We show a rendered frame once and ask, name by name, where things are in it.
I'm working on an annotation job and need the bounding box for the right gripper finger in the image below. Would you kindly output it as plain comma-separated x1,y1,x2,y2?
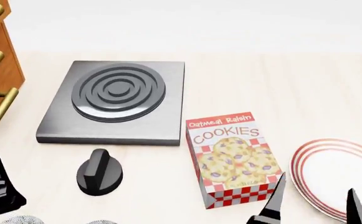
345,187,362,224
246,172,287,224

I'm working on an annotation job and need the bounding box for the white plate with red rings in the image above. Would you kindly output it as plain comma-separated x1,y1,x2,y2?
288,138,362,224

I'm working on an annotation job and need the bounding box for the grey stove burner plate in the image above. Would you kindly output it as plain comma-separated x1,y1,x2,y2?
36,60,186,147

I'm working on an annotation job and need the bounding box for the grey mesh rounded object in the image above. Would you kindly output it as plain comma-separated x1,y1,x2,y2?
85,218,120,224
0,215,45,224

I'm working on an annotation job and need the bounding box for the oatmeal raisin cookies box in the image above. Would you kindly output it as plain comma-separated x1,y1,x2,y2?
184,111,284,210

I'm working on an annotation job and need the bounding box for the black stove knob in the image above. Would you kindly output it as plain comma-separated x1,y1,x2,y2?
75,147,124,197

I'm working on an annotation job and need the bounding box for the wooden drawer cabinet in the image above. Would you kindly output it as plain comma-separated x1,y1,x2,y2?
0,0,26,143

